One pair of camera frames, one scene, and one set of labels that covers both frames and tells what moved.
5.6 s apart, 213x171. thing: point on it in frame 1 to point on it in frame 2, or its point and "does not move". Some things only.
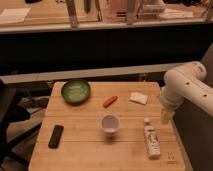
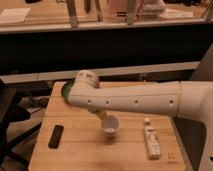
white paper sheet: [14, 15] does not move
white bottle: [152, 140] does not move
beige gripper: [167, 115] to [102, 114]
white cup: [110, 123] does not move
